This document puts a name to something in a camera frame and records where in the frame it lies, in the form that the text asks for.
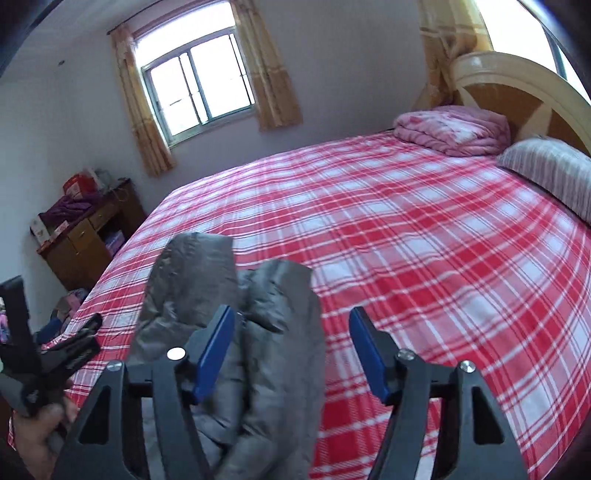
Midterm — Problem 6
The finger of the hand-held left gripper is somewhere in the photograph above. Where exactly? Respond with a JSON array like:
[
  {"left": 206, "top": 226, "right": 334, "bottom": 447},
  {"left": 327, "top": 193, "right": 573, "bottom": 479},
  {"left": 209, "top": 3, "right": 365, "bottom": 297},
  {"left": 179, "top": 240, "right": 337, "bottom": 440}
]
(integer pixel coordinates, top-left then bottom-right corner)
[
  {"left": 34, "top": 315, "right": 103, "bottom": 365},
  {"left": 46, "top": 339, "right": 100, "bottom": 384}
]

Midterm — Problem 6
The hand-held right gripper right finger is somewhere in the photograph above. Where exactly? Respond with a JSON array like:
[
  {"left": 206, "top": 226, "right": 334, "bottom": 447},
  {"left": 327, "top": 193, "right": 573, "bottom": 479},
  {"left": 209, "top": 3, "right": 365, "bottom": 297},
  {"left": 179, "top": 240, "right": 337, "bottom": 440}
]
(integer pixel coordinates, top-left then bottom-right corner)
[{"left": 348, "top": 307, "right": 529, "bottom": 480}]

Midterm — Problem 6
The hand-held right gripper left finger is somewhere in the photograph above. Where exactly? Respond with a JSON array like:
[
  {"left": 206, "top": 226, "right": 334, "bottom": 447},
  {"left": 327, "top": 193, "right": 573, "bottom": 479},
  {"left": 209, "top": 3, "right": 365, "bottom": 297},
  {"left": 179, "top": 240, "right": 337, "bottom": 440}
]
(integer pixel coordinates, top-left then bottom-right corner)
[{"left": 53, "top": 305, "right": 236, "bottom": 480}]

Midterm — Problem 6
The grey down jacket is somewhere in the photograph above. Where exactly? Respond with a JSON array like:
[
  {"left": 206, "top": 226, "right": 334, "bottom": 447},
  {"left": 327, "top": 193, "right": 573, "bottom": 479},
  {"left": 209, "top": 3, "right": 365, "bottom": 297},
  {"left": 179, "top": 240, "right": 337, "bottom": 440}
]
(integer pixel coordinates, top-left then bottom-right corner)
[{"left": 124, "top": 233, "right": 327, "bottom": 480}]

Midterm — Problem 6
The pile of clothes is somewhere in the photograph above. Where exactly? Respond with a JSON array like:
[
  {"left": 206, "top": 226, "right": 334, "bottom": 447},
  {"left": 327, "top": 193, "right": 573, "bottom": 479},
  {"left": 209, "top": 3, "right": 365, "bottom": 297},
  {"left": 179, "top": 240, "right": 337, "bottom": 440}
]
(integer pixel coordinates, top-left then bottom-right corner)
[{"left": 36, "top": 288, "right": 92, "bottom": 348}]

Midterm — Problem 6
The person's left hand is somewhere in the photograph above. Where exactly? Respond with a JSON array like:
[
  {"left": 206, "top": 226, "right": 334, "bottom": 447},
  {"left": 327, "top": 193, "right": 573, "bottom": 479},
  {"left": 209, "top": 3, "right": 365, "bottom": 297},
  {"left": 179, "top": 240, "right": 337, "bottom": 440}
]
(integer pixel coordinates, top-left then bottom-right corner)
[{"left": 11, "top": 397, "right": 79, "bottom": 480}]

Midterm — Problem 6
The wooden desk with drawers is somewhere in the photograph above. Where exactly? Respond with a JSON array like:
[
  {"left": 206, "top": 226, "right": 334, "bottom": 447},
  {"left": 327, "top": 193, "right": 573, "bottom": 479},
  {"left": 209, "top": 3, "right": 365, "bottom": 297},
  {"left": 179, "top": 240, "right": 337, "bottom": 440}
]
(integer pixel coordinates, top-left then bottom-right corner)
[{"left": 37, "top": 179, "right": 148, "bottom": 291}]

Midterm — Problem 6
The white printed box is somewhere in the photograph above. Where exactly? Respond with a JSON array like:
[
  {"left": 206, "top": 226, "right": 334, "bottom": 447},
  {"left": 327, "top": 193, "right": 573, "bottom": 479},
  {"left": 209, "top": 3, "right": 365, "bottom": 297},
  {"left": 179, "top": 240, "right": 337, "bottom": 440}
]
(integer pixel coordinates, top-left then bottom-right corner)
[{"left": 30, "top": 214, "right": 52, "bottom": 246}]

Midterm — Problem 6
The purple clothing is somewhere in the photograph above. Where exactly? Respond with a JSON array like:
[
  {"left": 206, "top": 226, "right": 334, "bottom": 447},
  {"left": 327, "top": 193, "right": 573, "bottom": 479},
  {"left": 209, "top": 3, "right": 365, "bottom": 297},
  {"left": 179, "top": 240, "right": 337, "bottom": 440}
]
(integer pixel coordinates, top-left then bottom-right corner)
[{"left": 39, "top": 193, "right": 101, "bottom": 227}]

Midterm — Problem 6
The bed with red plaid sheet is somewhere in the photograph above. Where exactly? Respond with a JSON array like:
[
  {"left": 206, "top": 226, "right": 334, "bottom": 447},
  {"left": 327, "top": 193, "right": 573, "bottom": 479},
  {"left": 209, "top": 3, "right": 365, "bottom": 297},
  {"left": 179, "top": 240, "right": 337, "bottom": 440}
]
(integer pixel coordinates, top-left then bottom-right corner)
[{"left": 41, "top": 130, "right": 591, "bottom": 480}]

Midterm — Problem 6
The red gift box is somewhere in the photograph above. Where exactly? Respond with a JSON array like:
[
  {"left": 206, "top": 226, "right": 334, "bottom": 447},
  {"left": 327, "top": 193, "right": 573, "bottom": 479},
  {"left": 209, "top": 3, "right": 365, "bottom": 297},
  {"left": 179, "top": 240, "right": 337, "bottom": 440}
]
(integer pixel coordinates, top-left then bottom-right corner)
[{"left": 63, "top": 169, "right": 99, "bottom": 198}]

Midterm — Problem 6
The yellow patterned curtain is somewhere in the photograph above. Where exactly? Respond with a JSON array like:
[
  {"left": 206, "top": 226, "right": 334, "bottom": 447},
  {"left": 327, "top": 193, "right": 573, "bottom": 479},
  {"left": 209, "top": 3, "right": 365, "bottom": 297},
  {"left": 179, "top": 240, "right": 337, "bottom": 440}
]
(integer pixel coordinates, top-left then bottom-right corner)
[
  {"left": 230, "top": 0, "right": 304, "bottom": 133},
  {"left": 110, "top": 23, "right": 177, "bottom": 177}
]

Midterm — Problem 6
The pink folded blanket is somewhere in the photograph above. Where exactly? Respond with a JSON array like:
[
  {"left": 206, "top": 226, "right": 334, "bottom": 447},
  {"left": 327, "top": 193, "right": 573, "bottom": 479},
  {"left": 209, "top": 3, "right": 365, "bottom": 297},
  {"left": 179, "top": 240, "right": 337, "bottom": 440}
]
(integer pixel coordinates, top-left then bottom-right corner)
[{"left": 392, "top": 104, "right": 511, "bottom": 156}]

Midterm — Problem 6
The striped pillow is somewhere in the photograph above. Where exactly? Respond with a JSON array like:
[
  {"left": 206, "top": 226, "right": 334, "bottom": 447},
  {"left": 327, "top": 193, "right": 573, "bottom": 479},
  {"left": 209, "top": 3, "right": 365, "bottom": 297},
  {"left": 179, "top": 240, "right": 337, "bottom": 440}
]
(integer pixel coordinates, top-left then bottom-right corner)
[{"left": 496, "top": 136, "right": 591, "bottom": 227}]

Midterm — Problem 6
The window with sliding panes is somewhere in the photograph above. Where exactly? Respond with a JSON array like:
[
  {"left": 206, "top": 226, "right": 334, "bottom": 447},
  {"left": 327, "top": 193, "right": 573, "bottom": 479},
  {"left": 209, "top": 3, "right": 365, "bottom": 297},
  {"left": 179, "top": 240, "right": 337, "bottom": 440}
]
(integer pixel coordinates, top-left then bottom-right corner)
[{"left": 140, "top": 27, "right": 256, "bottom": 139}]

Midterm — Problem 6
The wooden headboard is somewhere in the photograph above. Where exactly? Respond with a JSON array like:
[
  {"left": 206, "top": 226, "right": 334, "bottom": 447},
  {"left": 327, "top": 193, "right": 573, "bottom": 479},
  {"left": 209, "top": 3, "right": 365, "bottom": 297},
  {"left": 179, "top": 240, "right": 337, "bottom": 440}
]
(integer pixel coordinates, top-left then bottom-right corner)
[{"left": 450, "top": 51, "right": 591, "bottom": 158}]

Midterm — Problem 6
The yellow curtain beside headboard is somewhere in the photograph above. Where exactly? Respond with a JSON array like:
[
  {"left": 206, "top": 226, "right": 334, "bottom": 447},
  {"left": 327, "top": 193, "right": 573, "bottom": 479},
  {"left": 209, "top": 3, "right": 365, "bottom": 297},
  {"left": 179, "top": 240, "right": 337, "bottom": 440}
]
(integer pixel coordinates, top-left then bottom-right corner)
[{"left": 417, "top": 0, "right": 496, "bottom": 112}]

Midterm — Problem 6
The bright window beside headboard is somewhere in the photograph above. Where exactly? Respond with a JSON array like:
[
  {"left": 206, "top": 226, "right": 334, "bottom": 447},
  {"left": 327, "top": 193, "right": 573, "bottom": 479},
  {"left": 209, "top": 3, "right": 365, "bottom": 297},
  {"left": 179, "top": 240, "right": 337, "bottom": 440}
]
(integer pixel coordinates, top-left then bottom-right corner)
[{"left": 475, "top": 0, "right": 571, "bottom": 80}]

